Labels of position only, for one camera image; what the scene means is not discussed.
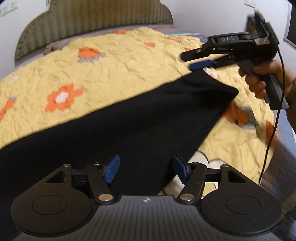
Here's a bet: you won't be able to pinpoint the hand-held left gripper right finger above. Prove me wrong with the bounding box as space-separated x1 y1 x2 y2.
173 154 250 205

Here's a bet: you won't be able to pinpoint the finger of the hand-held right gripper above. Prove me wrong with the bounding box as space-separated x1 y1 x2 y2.
180 44 232 62
189 57 241 71

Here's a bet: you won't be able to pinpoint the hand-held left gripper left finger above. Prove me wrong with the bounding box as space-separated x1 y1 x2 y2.
46 154 121 205

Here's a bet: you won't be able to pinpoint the black pants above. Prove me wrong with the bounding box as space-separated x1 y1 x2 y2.
0 69 239 234

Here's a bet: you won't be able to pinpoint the person's right forearm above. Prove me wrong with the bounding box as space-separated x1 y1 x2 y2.
285 75 296 137

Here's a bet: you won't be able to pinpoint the person's right hand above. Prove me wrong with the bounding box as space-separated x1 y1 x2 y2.
238 60 295 100

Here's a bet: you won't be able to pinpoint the yellow flower-print blanket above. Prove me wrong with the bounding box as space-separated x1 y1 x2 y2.
0 27 278 194

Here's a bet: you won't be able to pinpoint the green striped headboard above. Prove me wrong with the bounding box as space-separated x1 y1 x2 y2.
14 0 174 62

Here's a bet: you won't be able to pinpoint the brown pillow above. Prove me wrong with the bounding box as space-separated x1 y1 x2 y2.
43 39 71 55

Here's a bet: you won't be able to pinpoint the dark wall screen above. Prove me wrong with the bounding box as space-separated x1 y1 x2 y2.
283 3 296 49

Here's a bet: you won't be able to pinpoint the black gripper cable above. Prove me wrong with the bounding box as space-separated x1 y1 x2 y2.
258 47 285 187

